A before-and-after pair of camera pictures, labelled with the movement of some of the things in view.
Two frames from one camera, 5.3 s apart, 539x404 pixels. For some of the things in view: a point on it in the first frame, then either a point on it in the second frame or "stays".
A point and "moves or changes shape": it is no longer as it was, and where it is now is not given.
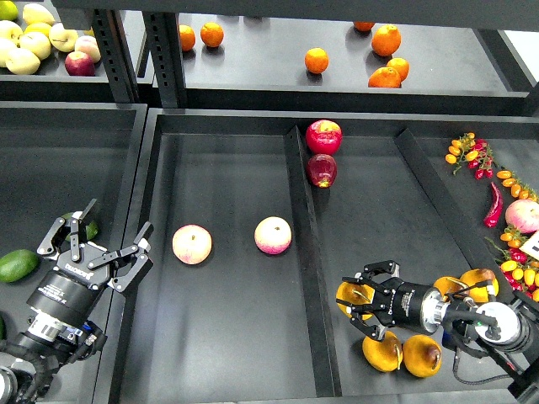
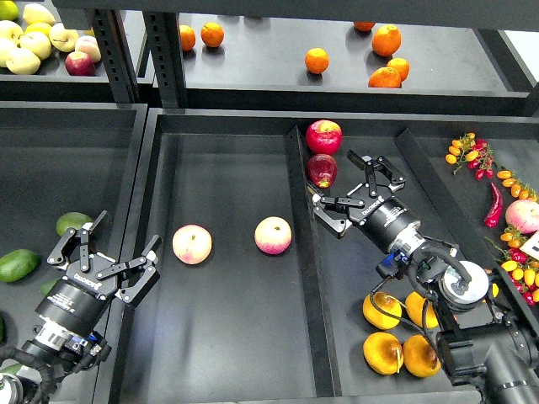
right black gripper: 383,300 -> 332,211
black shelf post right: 163,42 stays
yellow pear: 354,293 moves or changes shape
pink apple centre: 273,235 stays
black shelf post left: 117,56 stays
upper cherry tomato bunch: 475,152 stays
